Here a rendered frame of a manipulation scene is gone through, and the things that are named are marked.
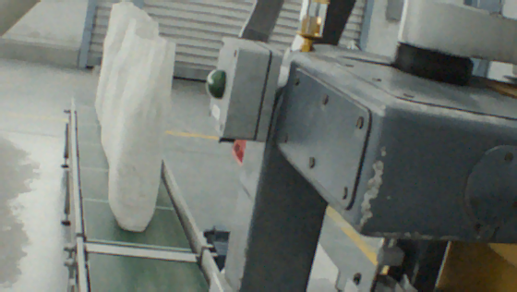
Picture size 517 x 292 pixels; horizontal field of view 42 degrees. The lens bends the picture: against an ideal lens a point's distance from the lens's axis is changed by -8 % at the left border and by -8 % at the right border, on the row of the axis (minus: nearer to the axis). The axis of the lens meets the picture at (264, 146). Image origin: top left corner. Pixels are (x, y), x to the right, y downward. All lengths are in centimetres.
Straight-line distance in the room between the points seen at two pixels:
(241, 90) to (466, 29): 23
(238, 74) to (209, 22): 768
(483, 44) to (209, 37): 770
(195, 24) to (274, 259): 763
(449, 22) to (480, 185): 22
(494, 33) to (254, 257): 35
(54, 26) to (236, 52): 760
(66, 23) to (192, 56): 154
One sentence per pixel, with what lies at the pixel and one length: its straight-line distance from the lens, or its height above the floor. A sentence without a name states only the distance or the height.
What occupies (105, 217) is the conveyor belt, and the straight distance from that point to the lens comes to 283.
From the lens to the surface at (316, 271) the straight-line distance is 102.
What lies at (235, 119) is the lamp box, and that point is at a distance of 70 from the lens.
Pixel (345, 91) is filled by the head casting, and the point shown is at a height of 133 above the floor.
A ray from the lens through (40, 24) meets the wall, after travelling 828.
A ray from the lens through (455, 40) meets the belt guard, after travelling 72.
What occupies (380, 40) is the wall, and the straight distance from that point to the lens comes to 912.
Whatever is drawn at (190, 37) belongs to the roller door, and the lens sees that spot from 835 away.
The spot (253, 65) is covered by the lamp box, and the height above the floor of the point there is 131.
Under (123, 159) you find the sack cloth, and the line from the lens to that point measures 268.
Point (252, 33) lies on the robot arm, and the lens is 146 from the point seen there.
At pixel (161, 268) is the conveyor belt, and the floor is 38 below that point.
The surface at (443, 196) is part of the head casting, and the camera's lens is 54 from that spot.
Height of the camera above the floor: 141
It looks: 14 degrees down
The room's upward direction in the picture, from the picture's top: 11 degrees clockwise
